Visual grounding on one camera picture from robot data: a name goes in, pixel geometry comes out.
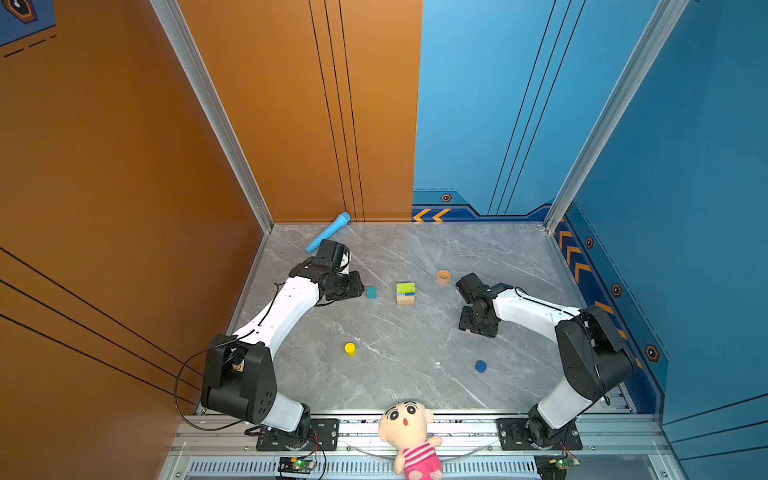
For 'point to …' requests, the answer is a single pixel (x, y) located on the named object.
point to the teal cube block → (371, 292)
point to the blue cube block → (406, 294)
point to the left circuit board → (295, 465)
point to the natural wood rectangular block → (405, 300)
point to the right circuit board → (554, 467)
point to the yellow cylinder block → (350, 349)
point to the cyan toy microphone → (342, 220)
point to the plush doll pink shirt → (404, 425)
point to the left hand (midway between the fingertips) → (360, 285)
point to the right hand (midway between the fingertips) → (467, 328)
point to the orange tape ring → (444, 277)
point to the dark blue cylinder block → (480, 366)
